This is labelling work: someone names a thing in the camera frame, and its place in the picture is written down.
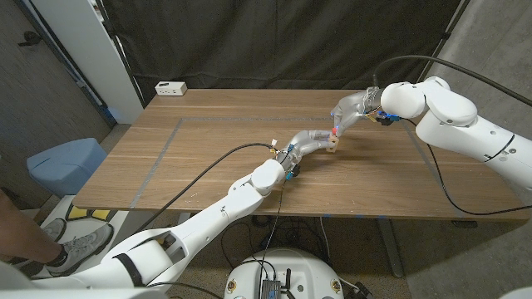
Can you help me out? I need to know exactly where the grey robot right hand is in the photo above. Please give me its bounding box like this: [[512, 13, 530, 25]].
[[331, 86, 384, 138]]

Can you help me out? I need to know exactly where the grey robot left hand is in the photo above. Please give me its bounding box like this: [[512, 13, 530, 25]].
[[274, 129, 340, 171]]

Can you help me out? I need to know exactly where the large wooden board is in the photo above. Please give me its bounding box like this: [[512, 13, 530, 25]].
[[128, 116, 465, 219]]

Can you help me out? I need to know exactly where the black backdrop curtain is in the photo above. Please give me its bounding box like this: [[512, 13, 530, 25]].
[[101, 0, 470, 104]]

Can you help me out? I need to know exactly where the black backdrop stand pole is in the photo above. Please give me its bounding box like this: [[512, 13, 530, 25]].
[[413, 0, 473, 91], [94, 0, 146, 110]]

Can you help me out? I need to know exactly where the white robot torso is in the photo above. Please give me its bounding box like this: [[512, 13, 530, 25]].
[[224, 248, 345, 299]]

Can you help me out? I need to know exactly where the grey table leg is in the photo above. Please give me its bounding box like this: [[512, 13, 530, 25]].
[[376, 218, 405, 278]]

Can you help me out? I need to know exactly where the white power strip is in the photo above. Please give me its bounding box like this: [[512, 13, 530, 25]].
[[154, 81, 188, 97]]

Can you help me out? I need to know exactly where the grey box on torso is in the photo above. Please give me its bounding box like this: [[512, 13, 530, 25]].
[[260, 278, 283, 299]]

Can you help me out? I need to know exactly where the person's leg and shoe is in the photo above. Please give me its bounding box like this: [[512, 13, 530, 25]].
[[12, 194, 155, 278]]

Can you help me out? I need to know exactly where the light blue stool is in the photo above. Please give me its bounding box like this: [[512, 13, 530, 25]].
[[27, 137, 108, 199]]

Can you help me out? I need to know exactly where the grey sneaker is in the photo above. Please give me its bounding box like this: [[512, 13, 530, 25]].
[[44, 223, 115, 275], [35, 218, 68, 246]]

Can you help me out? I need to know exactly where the bare person leg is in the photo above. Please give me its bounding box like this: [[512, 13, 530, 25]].
[[0, 189, 67, 267]]

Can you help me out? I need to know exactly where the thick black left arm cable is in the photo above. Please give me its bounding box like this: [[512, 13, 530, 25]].
[[132, 142, 276, 238]]

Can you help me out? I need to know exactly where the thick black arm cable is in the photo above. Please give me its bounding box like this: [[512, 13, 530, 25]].
[[372, 55, 532, 107], [132, 142, 276, 238]]

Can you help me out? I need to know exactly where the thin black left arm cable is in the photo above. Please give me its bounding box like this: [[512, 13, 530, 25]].
[[255, 178, 288, 299]]

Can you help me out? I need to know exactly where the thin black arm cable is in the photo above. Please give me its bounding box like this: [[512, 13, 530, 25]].
[[401, 118, 532, 217], [255, 178, 288, 299]]

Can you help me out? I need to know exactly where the white floor cable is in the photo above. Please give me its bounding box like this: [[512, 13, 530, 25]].
[[318, 216, 332, 263]]

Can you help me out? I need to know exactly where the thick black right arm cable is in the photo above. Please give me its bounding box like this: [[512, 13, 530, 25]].
[[372, 55, 532, 107]]

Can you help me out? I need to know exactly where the black floor cable bundle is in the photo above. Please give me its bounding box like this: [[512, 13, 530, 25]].
[[219, 214, 332, 271]]

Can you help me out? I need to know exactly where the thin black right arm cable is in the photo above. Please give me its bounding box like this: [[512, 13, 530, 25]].
[[401, 118, 532, 217]]

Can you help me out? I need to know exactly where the black door handle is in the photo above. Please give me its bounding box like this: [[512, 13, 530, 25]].
[[17, 31, 42, 47]]

